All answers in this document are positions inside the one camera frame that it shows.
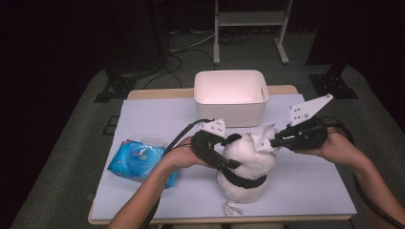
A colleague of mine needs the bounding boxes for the white plastic storage box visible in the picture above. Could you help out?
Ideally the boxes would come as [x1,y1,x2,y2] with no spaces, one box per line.
[193,69,269,129]

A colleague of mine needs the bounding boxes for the black floor cable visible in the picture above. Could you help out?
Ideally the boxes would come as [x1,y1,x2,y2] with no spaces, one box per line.
[142,47,218,90]

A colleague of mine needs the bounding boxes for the blue wet wipe packet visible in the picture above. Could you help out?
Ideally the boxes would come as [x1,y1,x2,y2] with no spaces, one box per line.
[107,136,180,189]

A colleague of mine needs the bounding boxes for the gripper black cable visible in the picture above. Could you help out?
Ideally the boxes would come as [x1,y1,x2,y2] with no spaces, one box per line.
[138,117,215,229]
[319,115,405,229]

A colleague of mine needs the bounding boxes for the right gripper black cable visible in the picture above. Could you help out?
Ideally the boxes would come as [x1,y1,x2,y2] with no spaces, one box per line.
[319,115,405,229]

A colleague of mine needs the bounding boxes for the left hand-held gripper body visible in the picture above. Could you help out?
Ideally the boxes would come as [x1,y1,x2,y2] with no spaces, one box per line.
[190,118,227,171]

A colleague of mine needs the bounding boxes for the person's right hand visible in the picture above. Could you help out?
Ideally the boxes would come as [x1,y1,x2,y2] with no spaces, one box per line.
[295,127,367,170]

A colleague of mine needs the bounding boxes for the white metal stand frame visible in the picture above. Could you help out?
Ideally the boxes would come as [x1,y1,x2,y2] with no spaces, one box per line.
[212,0,294,66]

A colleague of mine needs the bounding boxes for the grey floor cable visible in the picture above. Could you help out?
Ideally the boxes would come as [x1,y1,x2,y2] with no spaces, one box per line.
[168,30,218,53]

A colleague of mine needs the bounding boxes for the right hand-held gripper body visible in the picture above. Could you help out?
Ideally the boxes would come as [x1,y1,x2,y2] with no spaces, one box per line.
[280,93,334,152]

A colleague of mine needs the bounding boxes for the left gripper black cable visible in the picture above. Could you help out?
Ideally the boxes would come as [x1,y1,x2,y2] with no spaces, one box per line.
[138,117,215,229]

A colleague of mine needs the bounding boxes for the person's left hand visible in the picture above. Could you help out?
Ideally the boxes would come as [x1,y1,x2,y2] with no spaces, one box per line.
[159,136,213,173]

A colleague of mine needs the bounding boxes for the panda plush toy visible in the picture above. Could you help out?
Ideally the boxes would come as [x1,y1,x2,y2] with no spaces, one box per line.
[215,133,278,218]

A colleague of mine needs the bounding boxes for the wooden table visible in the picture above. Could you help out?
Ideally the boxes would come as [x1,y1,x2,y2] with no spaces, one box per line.
[87,84,357,226]

